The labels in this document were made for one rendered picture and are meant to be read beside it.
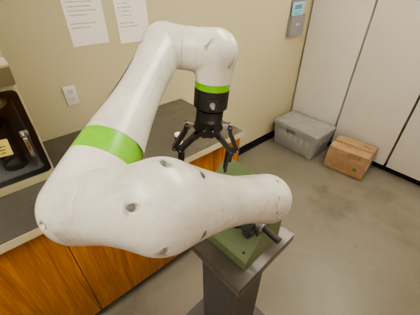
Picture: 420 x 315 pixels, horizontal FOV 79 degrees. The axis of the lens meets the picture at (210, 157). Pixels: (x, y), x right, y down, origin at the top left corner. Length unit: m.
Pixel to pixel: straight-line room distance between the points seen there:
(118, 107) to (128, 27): 1.39
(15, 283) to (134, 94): 1.13
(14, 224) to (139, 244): 1.05
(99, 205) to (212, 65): 0.41
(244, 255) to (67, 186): 0.65
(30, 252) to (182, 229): 1.12
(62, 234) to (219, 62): 0.45
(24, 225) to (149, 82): 0.90
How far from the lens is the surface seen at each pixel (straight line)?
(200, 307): 1.90
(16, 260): 1.37
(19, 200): 1.42
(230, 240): 0.93
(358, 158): 2.97
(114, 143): 0.44
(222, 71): 0.63
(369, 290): 2.24
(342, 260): 2.30
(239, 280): 0.93
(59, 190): 0.40
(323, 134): 3.08
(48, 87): 1.76
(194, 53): 0.62
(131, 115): 0.48
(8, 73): 1.19
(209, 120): 0.68
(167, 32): 0.65
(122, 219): 0.29
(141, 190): 0.28
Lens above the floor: 1.75
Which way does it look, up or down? 36 degrees down
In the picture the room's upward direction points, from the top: straight up
